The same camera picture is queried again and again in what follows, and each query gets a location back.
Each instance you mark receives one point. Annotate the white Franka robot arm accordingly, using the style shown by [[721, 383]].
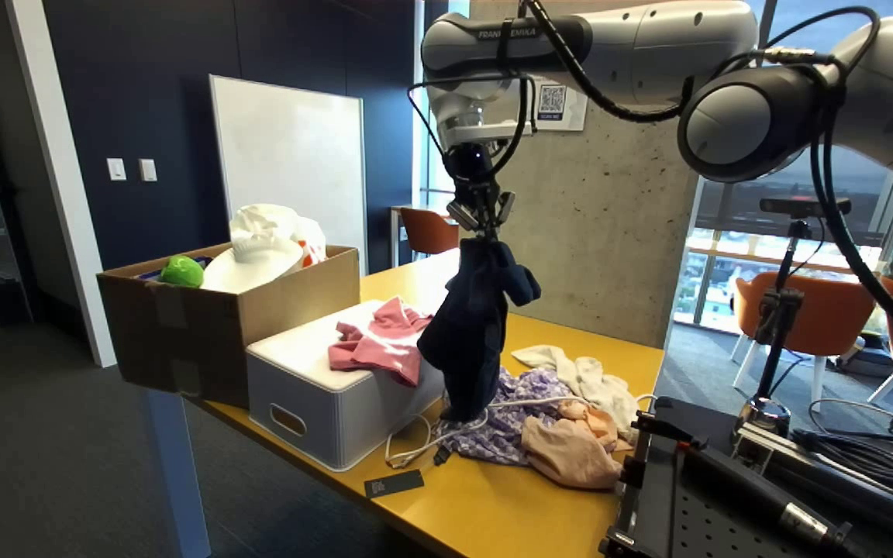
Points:
[[654, 51]]

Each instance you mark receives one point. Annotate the white storage basket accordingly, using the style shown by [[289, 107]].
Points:
[[334, 407]]

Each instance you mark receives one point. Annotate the dark blue cloth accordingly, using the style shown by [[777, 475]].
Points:
[[472, 330]]

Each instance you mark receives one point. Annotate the cream white cloth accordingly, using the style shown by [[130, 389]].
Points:
[[592, 375]]

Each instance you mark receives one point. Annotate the green ball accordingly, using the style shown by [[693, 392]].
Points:
[[183, 274]]

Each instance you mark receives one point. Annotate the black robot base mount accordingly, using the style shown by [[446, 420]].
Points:
[[758, 485]]

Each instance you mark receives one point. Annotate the purple checkered cloth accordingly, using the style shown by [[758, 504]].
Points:
[[519, 414]]

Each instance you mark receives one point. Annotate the white board panel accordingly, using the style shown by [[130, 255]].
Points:
[[292, 157]]

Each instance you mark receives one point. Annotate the large pink cloth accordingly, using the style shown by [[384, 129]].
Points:
[[375, 358]]

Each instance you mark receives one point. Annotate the small black card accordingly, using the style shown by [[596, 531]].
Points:
[[394, 485]]

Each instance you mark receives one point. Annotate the white light switch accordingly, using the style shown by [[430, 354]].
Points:
[[115, 168], [147, 168]]

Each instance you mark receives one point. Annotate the small pink cloth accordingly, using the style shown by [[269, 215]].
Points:
[[399, 318]]

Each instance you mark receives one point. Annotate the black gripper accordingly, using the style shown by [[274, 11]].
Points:
[[472, 170]]

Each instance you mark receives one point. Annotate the black camera tripod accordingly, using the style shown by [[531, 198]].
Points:
[[777, 311]]

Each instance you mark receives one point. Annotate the white paper poster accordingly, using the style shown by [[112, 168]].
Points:
[[561, 110]]

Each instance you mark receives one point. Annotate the brown cardboard box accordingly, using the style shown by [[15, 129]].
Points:
[[201, 330]]

